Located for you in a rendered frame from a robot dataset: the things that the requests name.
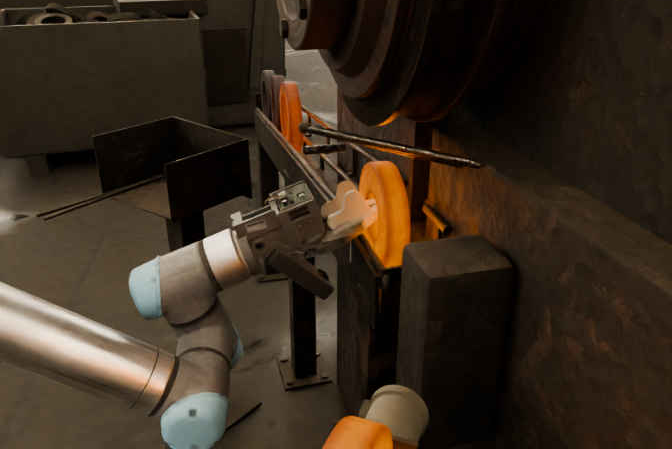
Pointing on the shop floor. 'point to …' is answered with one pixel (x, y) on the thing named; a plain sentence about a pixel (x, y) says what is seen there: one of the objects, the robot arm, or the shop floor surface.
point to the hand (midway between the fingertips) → (380, 208)
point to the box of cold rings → (93, 77)
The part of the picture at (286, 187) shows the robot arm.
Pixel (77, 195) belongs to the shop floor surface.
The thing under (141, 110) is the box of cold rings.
